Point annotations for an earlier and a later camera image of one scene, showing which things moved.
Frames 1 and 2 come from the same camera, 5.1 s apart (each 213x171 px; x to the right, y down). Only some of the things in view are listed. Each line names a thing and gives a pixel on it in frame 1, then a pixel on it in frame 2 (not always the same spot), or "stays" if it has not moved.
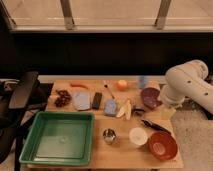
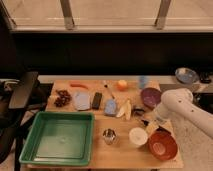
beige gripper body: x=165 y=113 → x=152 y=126
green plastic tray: x=60 y=138 stays
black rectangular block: x=96 y=101 stays
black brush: x=154 y=126 stays
